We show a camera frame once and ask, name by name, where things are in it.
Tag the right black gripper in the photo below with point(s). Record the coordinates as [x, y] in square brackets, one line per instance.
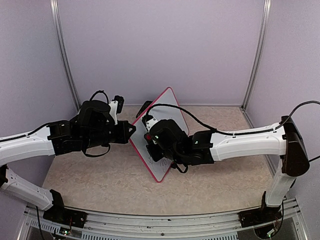
[155, 155]

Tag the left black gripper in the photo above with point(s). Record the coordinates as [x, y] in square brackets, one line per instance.
[124, 136]

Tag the pink framed whiteboard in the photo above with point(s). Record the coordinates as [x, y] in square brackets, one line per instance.
[158, 170]

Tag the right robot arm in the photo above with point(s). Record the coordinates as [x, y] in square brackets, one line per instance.
[165, 139]

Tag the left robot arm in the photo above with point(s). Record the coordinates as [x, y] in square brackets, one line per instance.
[95, 124]

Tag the black floral square plate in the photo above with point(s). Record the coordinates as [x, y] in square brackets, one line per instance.
[145, 105]

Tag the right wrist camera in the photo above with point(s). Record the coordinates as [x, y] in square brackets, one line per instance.
[149, 121]

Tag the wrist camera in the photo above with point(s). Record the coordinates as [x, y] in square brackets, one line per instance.
[116, 106]
[149, 121]

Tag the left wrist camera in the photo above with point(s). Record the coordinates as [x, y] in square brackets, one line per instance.
[116, 106]

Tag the front aluminium rail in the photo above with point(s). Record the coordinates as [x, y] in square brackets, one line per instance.
[114, 226]

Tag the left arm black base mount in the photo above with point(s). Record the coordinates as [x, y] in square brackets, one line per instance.
[58, 213]

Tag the right aluminium frame post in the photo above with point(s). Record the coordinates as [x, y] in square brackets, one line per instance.
[258, 53]

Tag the aluminium frame post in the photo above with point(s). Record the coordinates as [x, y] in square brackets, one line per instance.
[54, 5]
[258, 53]

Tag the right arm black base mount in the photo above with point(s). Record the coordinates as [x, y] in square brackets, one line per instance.
[260, 215]

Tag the left aluminium frame post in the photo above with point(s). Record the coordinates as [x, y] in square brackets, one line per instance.
[54, 5]

